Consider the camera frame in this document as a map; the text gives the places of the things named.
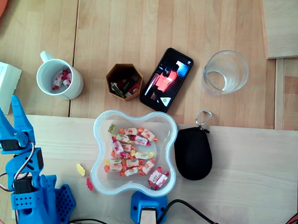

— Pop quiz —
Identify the red white candy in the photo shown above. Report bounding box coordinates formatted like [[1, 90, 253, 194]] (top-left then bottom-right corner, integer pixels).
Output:
[[52, 74, 65, 91], [154, 170, 170, 191], [147, 167, 163, 187], [111, 137, 125, 156], [60, 68, 72, 87], [131, 135, 152, 147]]

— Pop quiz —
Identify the white cardboard box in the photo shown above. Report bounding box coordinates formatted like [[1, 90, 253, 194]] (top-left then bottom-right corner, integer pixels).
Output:
[[0, 60, 23, 116]]

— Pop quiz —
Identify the white ceramic mug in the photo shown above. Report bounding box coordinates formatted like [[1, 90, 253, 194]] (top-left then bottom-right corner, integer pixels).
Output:
[[35, 50, 86, 102]]

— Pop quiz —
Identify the yellow gummy candy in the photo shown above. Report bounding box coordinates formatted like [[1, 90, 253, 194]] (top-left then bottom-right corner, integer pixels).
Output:
[[75, 162, 87, 177]]

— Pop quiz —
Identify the red gummy candy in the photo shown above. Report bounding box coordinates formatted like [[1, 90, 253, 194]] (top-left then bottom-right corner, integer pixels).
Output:
[[85, 176, 96, 192]]

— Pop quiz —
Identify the brown hexagonal container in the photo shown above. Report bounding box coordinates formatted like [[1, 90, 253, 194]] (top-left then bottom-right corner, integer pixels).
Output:
[[104, 62, 144, 103]]

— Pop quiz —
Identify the yellow green wrapped candy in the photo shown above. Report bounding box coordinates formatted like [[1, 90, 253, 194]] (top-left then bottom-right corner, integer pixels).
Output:
[[135, 150, 155, 160]]

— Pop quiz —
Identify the clear Haribo candy tub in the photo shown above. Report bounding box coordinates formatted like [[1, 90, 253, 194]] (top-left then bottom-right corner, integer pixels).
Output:
[[89, 108, 180, 199]]

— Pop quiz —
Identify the black smartphone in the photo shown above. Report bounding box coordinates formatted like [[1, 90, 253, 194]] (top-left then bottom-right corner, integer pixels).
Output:
[[138, 46, 195, 115]]

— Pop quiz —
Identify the black zip pouch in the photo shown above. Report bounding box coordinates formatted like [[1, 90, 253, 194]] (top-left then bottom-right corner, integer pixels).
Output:
[[171, 125, 215, 182]]

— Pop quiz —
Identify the silver carabiner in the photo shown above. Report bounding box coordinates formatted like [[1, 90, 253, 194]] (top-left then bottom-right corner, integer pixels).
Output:
[[195, 108, 213, 131]]

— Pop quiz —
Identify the clear drinking glass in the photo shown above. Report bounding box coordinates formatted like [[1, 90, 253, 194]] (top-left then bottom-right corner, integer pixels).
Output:
[[200, 49, 251, 98]]

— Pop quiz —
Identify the light wooden base board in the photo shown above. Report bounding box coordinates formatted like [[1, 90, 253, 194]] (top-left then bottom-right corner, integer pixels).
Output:
[[15, 114, 298, 224]]

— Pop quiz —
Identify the wooden panel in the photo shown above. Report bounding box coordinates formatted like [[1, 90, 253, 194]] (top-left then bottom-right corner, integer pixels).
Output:
[[256, 0, 298, 62]]

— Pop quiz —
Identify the thin black cable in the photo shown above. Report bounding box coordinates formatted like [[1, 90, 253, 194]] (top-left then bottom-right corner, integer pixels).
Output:
[[55, 216, 119, 224]]

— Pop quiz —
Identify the blue post mount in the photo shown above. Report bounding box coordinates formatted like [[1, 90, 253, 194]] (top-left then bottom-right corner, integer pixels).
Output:
[[129, 191, 169, 224]]

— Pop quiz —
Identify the wooden post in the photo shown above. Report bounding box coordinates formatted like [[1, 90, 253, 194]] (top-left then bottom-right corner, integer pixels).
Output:
[[139, 208, 158, 224]]

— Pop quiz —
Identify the thick black cable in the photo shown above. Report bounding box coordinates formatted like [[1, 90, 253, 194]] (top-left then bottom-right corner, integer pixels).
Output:
[[158, 198, 237, 224]]

